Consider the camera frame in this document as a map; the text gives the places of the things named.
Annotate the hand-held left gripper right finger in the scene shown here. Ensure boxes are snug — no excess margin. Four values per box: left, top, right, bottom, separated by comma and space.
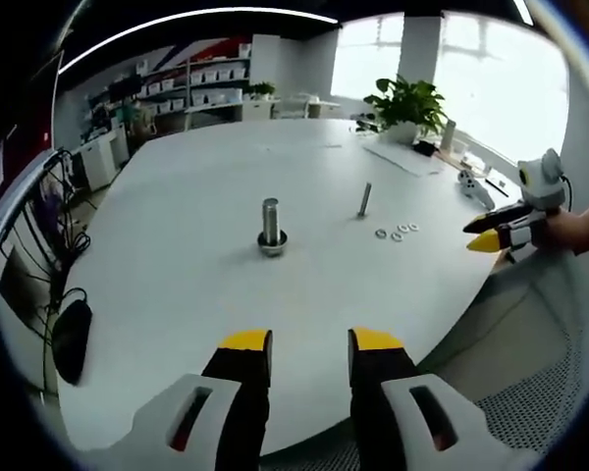
348, 327, 536, 471

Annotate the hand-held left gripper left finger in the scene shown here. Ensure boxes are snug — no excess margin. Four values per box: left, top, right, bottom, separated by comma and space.
110, 328, 274, 471

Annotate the thin threaded steel stud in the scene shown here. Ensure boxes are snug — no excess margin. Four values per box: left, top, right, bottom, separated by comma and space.
356, 182, 374, 220

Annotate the large black washer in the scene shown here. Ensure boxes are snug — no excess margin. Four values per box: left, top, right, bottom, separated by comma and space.
257, 231, 290, 248

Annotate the thick threaded steel stud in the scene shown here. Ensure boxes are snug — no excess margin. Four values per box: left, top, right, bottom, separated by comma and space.
256, 196, 291, 257

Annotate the person's right hand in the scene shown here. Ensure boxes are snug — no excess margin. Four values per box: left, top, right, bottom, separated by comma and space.
534, 208, 578, 256

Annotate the white game controller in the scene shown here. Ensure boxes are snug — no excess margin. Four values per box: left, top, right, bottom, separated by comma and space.
456, 170, 496, 208

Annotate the grey mesh office chair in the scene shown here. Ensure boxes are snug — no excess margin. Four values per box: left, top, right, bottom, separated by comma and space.
416, 244, 589, 465

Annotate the large potted green plant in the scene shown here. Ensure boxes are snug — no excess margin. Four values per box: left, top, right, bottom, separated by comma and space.
362, 74, 451, 144

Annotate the black oval object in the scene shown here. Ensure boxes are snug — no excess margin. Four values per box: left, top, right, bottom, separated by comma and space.
52, 298, 93, 387

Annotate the small shelf-side green plant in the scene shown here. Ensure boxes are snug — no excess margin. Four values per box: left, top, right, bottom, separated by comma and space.
248, 81, 277, 101

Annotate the purple bag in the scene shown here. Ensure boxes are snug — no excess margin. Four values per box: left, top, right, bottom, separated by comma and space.
38, 176, 63, 232

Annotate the white cabinet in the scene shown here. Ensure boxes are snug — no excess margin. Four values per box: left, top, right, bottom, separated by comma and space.
73, 131, 132, 192

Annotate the white workbench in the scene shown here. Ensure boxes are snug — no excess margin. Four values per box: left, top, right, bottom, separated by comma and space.
185, 100, 242, 130

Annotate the curved ceiling light strip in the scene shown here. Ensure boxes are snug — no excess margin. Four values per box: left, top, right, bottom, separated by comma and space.
57, 7, 340, 75

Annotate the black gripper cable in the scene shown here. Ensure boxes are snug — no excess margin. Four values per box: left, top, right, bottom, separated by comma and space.
559, 174, 574, 213

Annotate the wall shelf with white bins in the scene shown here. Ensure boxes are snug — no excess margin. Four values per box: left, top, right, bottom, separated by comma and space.
85, 42, 252, 117

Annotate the black wall screen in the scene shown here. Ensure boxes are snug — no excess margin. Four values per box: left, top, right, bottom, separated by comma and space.
108, 78, 142, 102

